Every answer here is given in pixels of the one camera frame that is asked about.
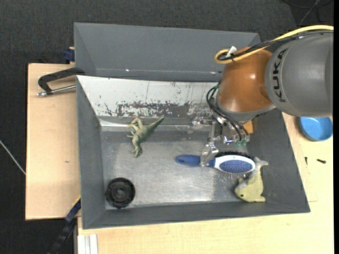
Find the blue bowl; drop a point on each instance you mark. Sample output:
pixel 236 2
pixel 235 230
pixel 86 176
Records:
pixel 316 128

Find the yellow-green plush fish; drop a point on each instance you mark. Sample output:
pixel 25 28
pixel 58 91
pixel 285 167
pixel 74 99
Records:
pixel 251 189

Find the black round ribbed cap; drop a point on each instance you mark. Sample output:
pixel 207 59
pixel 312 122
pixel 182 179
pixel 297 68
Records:
pixel 120 192

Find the grey metal bin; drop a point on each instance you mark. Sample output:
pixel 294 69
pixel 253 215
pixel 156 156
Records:
pixel 169 184

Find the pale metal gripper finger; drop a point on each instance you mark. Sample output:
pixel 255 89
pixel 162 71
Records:
pixel 205 157
pixel 213 150

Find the small black screw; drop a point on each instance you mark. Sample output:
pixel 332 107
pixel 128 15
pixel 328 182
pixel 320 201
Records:
pixel 321 161

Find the blue and white hairbrush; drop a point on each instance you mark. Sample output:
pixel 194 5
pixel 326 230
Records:
pixel 235 165

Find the green toy dinosaur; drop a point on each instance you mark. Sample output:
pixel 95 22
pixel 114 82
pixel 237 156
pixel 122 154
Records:
pixel 143 134

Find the pale wood board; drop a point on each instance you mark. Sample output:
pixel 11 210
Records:
pixel 50 141

